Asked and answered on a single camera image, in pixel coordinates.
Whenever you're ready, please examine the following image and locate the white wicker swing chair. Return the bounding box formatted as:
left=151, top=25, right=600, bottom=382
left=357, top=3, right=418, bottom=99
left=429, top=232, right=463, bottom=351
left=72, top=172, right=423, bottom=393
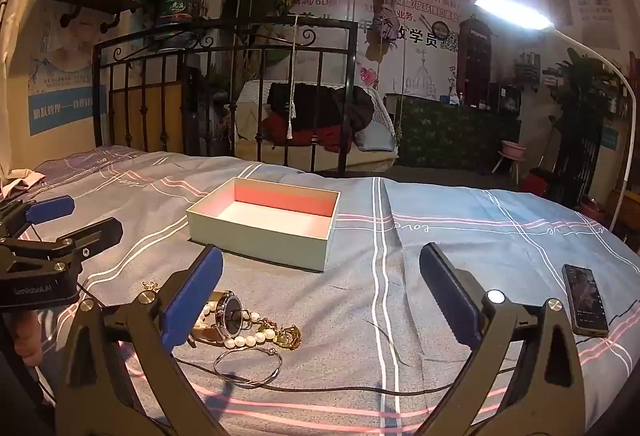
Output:
left=234, top=80, right=401, bottom=169

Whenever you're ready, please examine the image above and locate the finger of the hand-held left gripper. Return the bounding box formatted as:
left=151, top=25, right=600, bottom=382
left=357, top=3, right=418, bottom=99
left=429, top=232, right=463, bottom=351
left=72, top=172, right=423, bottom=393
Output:
left=0, top=195, right=76, bottom=239
left=0, top=217, right=124, bottom=273

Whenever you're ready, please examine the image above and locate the black smartphone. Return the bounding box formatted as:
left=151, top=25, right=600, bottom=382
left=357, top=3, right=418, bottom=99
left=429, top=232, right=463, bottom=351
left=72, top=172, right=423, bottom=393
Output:
left=561, top=264, right=610, bottom=337

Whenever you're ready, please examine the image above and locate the pale wall poster blue strip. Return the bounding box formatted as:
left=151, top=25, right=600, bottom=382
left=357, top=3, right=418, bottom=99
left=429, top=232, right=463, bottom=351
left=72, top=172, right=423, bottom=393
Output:
left=27, top=0, right=108, bottom=137

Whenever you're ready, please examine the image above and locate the green round tin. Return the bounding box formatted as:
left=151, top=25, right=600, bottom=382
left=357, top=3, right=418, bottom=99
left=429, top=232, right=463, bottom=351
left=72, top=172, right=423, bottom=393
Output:
left=154, top=0, right=195, bottom=40

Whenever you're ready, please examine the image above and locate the dark wall shelf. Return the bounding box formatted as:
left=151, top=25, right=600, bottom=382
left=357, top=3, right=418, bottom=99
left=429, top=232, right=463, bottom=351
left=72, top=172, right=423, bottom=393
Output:
left=37, top=0, right=146, bottom=34

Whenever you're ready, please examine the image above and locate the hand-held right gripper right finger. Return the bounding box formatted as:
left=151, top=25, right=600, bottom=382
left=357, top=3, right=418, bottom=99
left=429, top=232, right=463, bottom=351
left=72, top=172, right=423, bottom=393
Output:
left=419, top=242, right=587, bottom=436

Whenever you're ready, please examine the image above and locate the black iron bed frame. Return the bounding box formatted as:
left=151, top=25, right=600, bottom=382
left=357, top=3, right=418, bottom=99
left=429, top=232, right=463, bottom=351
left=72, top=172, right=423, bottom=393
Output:
left=93, top=20, right=360, bottom=177

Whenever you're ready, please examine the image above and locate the red bucket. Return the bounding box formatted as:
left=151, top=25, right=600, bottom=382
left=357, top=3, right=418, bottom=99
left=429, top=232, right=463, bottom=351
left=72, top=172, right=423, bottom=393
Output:
left=529, top=168, right=557, bottom=197

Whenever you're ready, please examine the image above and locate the black clothing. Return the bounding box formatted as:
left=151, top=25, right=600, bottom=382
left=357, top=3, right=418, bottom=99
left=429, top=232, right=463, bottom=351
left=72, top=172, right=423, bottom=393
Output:
left=267, top=83, right=376, bottom=127

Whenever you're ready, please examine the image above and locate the gold wrist watch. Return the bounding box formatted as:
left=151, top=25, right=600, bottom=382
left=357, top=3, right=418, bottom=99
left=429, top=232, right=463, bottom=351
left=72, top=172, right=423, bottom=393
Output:
left=192, top=290, right=253, bottom=347

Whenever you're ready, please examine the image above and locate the tall potted plant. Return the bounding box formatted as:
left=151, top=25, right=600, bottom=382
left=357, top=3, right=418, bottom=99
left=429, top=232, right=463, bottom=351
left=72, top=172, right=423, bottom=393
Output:
left=542, top=48, right=631, bottom=207

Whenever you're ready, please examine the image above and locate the box with pink lining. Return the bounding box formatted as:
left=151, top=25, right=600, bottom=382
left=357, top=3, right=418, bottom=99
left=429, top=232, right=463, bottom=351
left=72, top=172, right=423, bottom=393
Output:
left=186, top=177, right=342, bottom=273

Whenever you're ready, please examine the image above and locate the dark red booth cabinet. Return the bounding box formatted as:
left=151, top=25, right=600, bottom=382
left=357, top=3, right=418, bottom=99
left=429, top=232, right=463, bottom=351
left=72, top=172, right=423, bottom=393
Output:
left=457, top=18, right=493, bottom=104

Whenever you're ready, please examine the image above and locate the thin silver bangle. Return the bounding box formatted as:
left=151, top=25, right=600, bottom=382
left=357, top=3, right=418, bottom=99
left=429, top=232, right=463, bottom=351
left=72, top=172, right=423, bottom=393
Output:
left=214, top=347, right=283, bottom=388

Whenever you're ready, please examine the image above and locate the light blue pillow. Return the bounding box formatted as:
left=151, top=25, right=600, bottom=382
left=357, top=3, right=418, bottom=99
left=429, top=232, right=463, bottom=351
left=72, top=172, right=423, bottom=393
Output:
left=355, top=118, right=398, bottom=151

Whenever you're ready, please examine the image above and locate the gold necklace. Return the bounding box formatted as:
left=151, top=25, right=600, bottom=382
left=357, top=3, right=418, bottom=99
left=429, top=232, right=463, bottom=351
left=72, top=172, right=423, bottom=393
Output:
left=257, top=316, right=303, bottom=352

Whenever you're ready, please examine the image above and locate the person's left hand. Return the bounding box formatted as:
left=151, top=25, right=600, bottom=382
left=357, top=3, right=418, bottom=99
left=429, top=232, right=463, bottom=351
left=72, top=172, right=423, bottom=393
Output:
left=12, top=311, right=46, bottom=367

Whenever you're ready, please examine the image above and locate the grey-blue striped bed sheet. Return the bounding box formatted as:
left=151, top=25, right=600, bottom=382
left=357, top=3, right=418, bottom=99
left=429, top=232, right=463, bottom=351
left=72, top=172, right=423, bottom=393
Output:
left=0, top=145, right=640, bottom=436

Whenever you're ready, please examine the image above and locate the red clothing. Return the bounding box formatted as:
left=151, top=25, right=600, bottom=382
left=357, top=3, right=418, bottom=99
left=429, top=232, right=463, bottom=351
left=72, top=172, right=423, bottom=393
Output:
left=262, top=116, right=358, bottom=153

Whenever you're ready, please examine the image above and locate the white tassel cord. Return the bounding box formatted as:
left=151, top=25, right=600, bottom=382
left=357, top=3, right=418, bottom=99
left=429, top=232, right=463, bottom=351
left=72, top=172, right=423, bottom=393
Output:
left=285, top=13, right=301, bottom=141

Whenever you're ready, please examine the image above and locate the white floor lamp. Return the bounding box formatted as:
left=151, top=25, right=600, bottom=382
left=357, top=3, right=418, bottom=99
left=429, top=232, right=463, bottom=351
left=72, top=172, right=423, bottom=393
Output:
left=470, top=0, right=640, bottom=233

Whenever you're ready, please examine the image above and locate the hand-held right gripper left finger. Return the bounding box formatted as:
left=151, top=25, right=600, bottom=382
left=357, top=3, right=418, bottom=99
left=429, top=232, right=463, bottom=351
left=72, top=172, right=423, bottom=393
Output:
left=54, top=245, right=224, bottom=436

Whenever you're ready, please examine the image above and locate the pink stool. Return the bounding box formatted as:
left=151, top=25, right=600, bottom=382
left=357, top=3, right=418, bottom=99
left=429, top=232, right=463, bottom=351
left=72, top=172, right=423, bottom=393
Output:
left=492, top=140, right=527, bottom=184

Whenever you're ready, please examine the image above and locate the green patterned counter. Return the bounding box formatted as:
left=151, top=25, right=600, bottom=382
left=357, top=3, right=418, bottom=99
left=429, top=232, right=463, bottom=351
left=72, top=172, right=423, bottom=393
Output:
left=397, top=93, right=523, bottom=169

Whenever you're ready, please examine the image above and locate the pearl bracelet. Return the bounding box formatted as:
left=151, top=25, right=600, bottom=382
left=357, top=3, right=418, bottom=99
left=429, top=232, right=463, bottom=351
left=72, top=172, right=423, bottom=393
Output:
left=200, top=303, right=278, bottom=351

